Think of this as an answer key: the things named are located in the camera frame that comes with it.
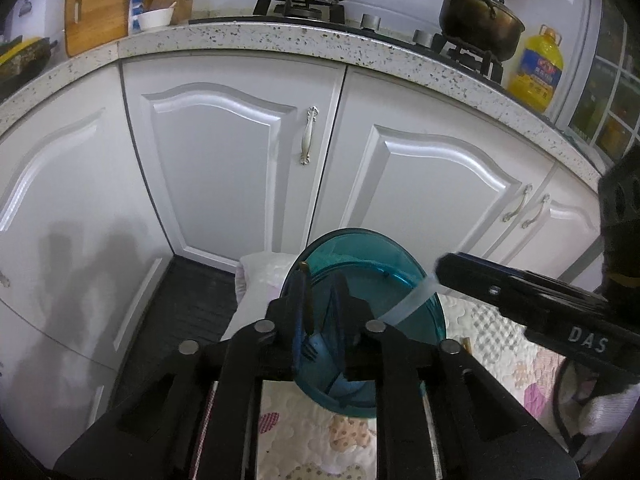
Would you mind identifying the thick golden brown chopstick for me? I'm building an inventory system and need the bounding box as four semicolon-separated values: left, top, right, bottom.
299;261;317;337

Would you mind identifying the dark bronze pot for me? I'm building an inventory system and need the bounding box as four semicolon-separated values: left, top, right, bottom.
439;0;526;61

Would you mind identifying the white bowl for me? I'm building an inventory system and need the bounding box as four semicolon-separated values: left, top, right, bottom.
136;2;178;30

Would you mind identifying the glass pane door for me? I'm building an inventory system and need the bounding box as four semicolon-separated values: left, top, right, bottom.
565;0;640;171

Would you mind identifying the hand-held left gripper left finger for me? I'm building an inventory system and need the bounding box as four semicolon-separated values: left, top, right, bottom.
52;269;314;480

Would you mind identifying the black gas stove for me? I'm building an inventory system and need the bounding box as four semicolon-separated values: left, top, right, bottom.
190;0;506;92

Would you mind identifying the teal transparent utensil holder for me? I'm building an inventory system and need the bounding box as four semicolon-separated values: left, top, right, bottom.
280;228;447;418

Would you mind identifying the person's right hand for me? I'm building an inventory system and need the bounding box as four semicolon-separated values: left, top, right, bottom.
580;382;640;437

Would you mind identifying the white towel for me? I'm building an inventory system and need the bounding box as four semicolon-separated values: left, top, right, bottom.
234;250;297;313

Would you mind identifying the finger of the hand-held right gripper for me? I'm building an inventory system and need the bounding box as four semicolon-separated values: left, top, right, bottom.
439;271;609;333
435;252;532;282

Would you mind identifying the white cabinet door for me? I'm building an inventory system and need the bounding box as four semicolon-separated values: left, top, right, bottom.
309;66;557;283
121;54;347;273
0;62;173;411
500;164;603;293

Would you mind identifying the floral printed quilt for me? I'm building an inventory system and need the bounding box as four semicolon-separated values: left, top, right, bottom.
200;250;606;480

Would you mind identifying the wooden cutting board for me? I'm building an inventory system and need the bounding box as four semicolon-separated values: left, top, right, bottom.
65;0;163;57

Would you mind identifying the yellow cooking oil bottle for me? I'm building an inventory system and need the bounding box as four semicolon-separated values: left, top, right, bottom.
507;24;565;114

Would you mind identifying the blue white packet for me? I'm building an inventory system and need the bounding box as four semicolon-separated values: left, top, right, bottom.
129;0;147;36

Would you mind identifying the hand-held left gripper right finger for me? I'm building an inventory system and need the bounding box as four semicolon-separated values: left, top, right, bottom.
331;274;582;480

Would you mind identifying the silver metal spoon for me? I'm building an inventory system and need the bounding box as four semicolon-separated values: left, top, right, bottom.
377;274;441;325

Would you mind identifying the yellow black baking dish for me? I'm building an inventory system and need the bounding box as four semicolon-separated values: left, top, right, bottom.
0;36;59;97

